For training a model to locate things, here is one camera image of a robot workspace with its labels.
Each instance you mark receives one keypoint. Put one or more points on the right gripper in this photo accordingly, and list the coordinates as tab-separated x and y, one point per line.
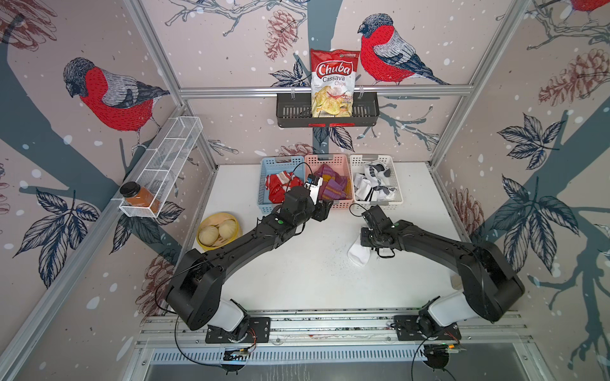
364	242

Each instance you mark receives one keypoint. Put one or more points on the white grey sport sock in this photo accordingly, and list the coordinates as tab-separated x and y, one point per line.
378	173

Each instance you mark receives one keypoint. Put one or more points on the purple yellow striped sock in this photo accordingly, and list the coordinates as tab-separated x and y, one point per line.
334	186

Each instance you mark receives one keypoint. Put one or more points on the plain white sock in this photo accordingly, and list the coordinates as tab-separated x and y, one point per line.
359	255

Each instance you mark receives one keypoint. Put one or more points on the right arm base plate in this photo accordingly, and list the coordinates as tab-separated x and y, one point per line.
417	328

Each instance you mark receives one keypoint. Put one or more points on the blue plastic basket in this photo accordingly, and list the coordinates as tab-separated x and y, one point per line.
275	165

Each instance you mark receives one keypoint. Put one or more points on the red santa sock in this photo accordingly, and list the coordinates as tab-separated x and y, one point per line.
276	185
289	180

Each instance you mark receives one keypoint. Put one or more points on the yellow bamboo steamer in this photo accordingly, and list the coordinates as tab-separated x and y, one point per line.
217	230

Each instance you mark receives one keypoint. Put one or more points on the white plastic basket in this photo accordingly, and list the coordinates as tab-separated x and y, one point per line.
390	197

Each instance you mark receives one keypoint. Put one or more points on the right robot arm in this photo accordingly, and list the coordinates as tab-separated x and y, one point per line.
490	286

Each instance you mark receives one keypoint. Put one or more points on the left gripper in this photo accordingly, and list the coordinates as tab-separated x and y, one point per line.
322	209

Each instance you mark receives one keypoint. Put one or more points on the white wire wall shelf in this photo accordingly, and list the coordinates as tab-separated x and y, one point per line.
165	164

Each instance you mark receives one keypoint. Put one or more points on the black wall basket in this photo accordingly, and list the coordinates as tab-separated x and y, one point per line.
302	111

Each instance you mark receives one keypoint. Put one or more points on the Chuba cassava chips bag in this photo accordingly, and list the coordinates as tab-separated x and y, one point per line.
333	77

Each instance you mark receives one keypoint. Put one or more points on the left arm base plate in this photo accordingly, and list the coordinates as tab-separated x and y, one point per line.
251	330

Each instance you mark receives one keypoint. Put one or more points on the pink plastic basket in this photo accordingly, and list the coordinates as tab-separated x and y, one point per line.
339	163

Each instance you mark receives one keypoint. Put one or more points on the orange spice jar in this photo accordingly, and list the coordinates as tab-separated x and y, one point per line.
139	196

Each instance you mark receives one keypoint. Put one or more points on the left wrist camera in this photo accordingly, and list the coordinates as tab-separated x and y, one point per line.
314	183

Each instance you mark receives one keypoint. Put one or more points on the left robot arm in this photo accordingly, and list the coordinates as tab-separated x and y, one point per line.
195	291

